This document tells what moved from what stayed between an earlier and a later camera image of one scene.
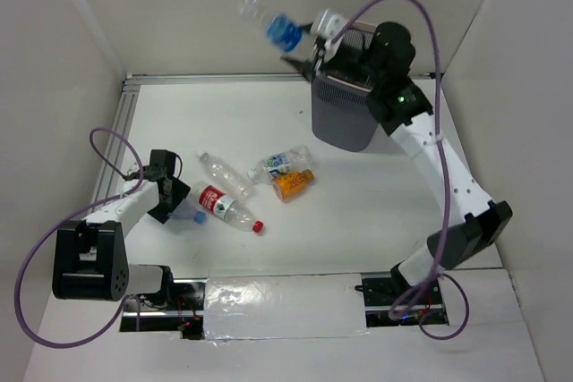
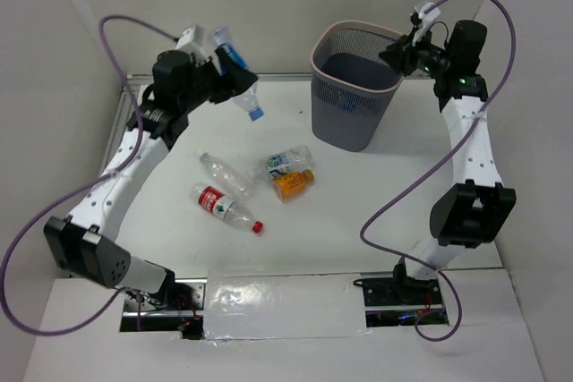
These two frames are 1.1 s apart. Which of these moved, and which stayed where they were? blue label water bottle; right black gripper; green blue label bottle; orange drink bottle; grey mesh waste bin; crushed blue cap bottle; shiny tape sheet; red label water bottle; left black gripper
Moved: crushed blue cap bottle; right black gripper; left black gripper; blue label water bottle
Stayed: grey mesh waste bin; shiny tape sheet; green blue label bottle; red label water bottle; orange drink bottle
